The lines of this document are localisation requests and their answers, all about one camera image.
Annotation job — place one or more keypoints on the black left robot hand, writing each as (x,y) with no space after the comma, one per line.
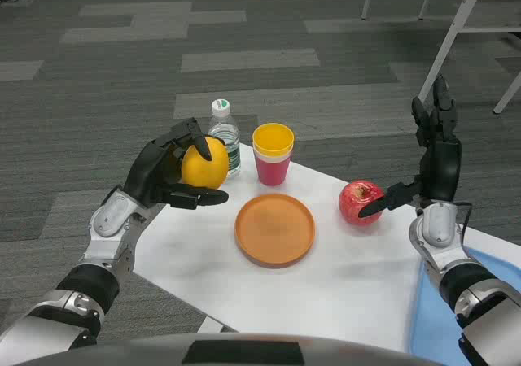
(148,171)

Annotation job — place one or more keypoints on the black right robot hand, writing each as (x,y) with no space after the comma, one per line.
(443,166)

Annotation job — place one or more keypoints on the yellow lemon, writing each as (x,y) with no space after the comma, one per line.
(203,172)

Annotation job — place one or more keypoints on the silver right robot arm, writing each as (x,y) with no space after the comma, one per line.
(468,284)

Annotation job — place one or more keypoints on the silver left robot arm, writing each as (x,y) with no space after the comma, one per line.
(87,284)

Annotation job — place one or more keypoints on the orange round plate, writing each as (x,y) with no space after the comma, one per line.
(274,229)

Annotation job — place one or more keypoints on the clear plastic water bottle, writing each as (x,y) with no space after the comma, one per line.
(228,138)

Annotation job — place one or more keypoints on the red apple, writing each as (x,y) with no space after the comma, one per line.
(354,201)

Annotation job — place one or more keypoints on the pink plastic cup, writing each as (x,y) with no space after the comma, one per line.
(272,172)

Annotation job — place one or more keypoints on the white plastic cup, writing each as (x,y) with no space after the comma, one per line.
(272,159)

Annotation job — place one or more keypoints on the yellow plastic cup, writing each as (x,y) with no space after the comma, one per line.
(272,138)

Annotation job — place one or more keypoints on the white table with crossbar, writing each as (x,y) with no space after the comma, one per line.
(456,24)

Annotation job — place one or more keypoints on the light blue tray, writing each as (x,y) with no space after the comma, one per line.
(429,321)

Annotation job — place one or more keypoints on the silver robot chest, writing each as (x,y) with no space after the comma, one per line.
(244,351)

